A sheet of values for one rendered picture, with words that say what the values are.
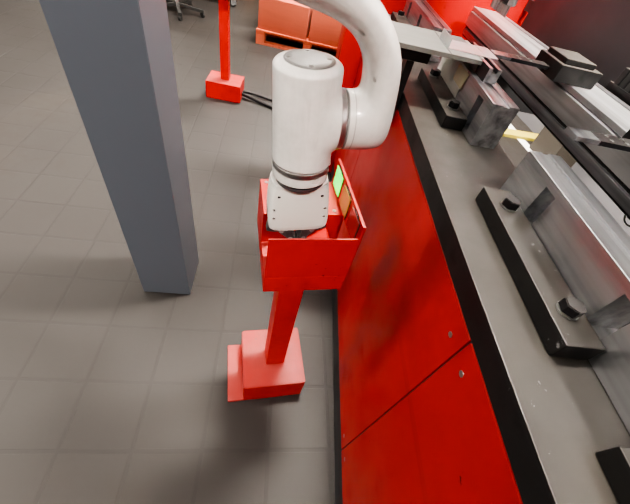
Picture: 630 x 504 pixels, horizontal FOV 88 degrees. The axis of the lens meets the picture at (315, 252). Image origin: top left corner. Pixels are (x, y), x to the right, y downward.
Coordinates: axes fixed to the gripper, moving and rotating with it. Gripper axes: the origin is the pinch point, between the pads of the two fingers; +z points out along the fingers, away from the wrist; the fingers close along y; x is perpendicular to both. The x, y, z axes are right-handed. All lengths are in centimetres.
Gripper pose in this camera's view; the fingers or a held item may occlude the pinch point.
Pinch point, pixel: (294, 242)
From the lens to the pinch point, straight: 61.5
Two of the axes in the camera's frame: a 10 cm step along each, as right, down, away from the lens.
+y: -9.8, 0.6, -1.8
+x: 1.7, 7.6, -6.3
